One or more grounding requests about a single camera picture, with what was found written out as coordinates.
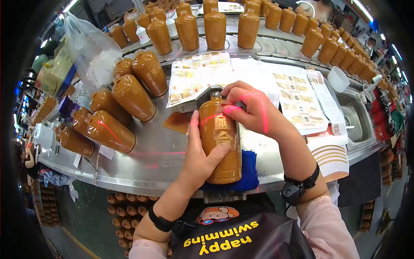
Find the metal conveyor belt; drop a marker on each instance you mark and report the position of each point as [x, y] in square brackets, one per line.
[275, 43]

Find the white faucet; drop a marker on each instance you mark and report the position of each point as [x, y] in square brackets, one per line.
[368, 89]

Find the black wrist band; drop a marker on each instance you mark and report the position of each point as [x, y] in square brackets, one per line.
[296, 187]
[161, 222]

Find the person's left index finger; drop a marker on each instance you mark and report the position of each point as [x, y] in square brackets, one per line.
[194, 128]

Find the stack of bottles under table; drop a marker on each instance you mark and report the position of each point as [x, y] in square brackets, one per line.
[127, 213]

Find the blue cloth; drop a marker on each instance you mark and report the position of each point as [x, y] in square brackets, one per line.
[249, 171]

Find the clear plastic bag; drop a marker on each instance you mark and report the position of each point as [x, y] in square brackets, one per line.
[89, 48]

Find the person's right index finger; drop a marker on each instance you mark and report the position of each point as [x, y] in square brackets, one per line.
[233, 88]

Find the pile of lying brown bottles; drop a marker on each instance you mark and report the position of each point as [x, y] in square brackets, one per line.
[129, 97]

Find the yellow sticker sheet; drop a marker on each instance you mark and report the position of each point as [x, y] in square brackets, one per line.
[197, 76]

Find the green and gold sticker sheet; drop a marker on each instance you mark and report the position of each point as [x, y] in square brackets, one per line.
[299, 97]

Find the grey metal bottle jig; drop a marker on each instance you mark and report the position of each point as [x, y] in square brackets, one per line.
[189, 105]

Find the steel sink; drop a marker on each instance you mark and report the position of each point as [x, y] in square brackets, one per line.
[355, 118]

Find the small white ceramic bottle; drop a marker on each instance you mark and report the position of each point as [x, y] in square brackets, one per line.
[171, 27]
[142, 35]

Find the white sheet with gold stripes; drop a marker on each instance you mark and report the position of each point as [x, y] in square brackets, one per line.
[330, 153]

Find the person's left hand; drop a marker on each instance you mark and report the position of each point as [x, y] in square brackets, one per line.
[194, 165]

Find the person's right thumb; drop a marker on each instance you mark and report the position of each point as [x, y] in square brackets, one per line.
[234, 111]

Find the brown embossed ceramic bottle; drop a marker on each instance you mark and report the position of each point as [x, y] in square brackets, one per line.
[221, 136]

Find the white paper slip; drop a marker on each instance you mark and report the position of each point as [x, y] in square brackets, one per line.
[77, 161]
[106, 152]

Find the tan box with blue side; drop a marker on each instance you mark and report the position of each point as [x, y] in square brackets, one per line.
[53, 76]

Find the blank white paper sheet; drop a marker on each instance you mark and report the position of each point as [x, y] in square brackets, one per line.
[255, 74]

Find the brown flat sheet piece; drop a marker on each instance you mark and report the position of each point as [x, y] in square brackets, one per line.
[176, 122]

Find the person's right hand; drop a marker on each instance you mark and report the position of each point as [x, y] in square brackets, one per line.
[258, 111]

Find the white plastic cup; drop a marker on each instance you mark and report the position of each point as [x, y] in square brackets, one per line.
[338, 78]

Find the person's body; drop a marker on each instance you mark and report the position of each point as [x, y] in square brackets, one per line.
[239, 233]

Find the person's left thumb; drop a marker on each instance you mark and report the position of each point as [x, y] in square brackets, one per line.
[218, 154]

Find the row of standing brown bottles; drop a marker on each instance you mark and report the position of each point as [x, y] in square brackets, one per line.
[215, 29]

